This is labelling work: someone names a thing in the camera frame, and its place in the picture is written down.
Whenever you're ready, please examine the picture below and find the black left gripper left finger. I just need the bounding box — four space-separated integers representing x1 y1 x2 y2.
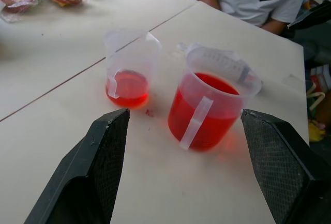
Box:
24 108 131 224

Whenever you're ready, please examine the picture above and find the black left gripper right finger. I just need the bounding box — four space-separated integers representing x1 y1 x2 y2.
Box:
240 108 331 224

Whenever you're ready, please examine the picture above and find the small beaker with red liquid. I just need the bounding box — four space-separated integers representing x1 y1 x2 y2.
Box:
103 28 163 110

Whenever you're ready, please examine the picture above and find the clear plastic syringe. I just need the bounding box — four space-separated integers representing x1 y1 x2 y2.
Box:
177 42 262 89

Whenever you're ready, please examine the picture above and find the large beaker with red liquid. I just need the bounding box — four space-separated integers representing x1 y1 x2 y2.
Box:
167 43 262 152

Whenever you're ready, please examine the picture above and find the yellow soft toy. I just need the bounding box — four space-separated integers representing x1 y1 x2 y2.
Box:
308 119 327 142

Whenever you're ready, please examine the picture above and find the stack of books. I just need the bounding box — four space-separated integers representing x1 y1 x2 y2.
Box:
309 64 331 93

